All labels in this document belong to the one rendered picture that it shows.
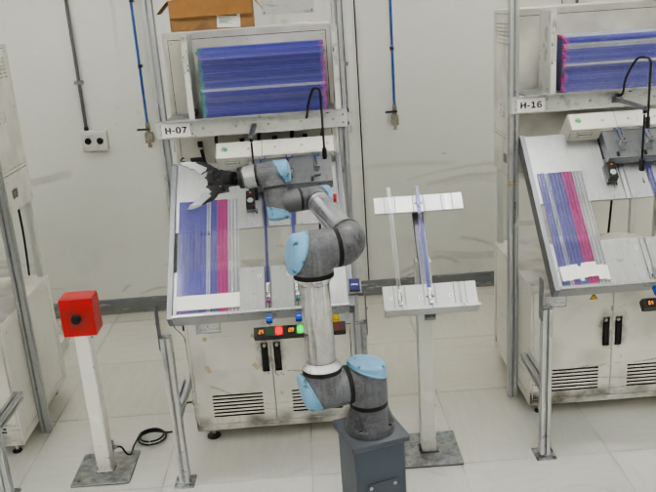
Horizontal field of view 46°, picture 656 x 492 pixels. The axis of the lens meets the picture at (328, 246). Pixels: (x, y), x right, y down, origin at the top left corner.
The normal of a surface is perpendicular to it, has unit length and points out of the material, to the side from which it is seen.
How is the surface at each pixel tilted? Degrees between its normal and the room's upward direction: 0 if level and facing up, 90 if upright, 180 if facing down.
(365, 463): 90
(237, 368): 90
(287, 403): 90
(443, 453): 0
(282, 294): 42
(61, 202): 90
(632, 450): 0
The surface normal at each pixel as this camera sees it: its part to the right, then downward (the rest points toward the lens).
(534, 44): 0.04, 0.29
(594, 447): -0.07, -0.95
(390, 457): 0.32, 0.26
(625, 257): -0.02, -0.47
